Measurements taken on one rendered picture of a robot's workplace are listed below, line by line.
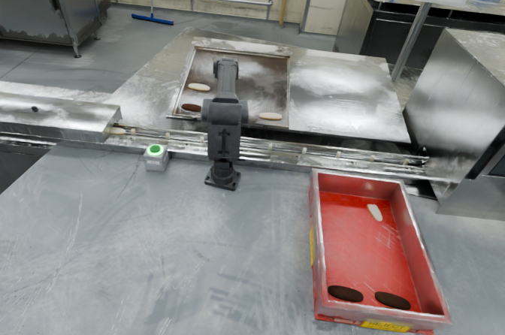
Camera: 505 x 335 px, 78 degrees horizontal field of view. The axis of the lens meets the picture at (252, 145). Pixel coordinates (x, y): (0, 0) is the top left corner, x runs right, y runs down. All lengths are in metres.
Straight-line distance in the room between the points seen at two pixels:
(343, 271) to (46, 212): 0.95
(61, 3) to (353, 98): 2.96
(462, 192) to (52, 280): 1.28
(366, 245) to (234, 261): 0.43
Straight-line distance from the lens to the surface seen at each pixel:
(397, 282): 1.10
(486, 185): 1.29
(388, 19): 2.90
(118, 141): 1.32
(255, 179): 1.19
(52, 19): 3.86
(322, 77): 1.63
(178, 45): 2.13
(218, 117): 0.71
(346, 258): 1.07
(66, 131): 1.37
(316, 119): 1.41
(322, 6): 4.60
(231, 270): 0.98
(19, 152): 1.59
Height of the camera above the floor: 1.70
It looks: 41 degrees down
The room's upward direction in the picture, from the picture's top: 7 degrees clockwise
